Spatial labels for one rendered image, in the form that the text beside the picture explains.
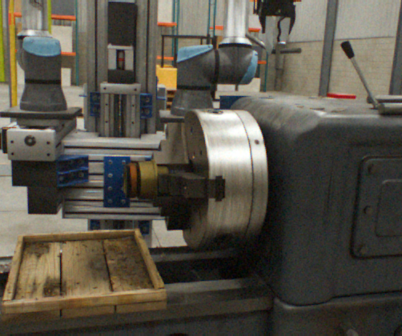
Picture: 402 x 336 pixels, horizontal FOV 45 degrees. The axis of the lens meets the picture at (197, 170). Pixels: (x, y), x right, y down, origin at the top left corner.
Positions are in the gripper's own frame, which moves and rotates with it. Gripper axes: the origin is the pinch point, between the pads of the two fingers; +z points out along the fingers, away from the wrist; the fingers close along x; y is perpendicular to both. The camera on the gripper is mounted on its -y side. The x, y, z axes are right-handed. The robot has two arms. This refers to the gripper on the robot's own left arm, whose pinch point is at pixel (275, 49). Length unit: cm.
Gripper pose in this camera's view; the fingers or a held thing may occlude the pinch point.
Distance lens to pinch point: 125.4
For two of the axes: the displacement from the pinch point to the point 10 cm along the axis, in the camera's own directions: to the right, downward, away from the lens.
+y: -2.8, -2.3, 9.3
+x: -9.6, 0.2, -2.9
